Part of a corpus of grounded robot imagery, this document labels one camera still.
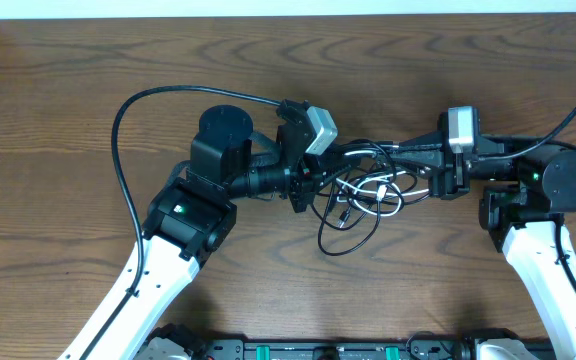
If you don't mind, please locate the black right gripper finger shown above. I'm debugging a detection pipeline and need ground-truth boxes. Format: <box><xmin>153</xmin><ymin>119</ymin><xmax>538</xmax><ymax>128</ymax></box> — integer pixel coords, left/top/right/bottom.
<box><xmin>397</xmin><ymin>130</ymin><xmax>443</xmax><ymax>150</ymax></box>
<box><xmin>392</xmin><ymin>150</ymin><xmax>443</xmax><ymax>178</ymax></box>

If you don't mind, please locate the black USB cable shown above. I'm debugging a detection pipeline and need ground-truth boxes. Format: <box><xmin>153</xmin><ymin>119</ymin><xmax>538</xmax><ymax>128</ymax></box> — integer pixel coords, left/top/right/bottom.
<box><xmin>310</xmin><ymin>139</ymin><xmax>432</xmax><ymax>257</ymax></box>

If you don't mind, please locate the white USB cable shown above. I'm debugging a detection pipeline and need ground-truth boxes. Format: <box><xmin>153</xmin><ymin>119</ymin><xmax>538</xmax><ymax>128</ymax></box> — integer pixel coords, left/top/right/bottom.
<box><xmin>335</xmin><ymin>148</ymin><xmax>432</xmax><ymax>218</ymax></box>

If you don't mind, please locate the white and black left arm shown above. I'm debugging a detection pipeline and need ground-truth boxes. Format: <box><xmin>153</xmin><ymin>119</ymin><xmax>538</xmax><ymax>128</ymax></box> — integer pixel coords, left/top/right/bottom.
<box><xmin>62</xmin><ymin>100</ymin><xmax>351</xmax><ymax>359</ymax></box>

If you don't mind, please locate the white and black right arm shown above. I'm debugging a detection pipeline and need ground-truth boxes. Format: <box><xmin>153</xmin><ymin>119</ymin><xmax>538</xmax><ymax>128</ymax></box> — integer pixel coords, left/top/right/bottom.
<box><xmin>388</xmin><ymin>107</ymin><xmax>576</xmax><ymax>359</ymax></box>

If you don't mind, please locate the black right camera cable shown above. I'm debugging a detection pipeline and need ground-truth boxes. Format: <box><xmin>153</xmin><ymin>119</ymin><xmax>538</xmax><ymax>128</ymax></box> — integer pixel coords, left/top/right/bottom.
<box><xmin>472</xmin><ymin>88</ymin><xmax>576</xmax><ymax>346</ymax></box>

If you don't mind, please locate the black camera cable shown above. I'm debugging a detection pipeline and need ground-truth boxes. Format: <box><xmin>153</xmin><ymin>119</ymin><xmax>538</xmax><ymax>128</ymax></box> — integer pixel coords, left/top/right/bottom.
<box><xmin>472</xmin><ymin>88</ymin><xmax>576</xmax><ymax>346</ymax></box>
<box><xmin>76</xmin><ymin>84</ymin><xmax>284</xmax><ymax>360</ymax></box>

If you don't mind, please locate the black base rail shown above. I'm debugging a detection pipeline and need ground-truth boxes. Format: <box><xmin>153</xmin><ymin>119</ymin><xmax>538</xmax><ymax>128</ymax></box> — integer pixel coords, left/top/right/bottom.
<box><xmin>202</xmin><ymin>334</ymin><xmax>555</xmax><ymax>360</ymax></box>

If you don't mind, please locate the black left camera cable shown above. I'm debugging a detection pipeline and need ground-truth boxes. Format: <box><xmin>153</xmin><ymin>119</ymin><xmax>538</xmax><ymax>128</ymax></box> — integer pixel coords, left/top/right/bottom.
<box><xmin>76</xmin><ymin>84</ymin><xmax>284</xmax><ymax>360</ymax></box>

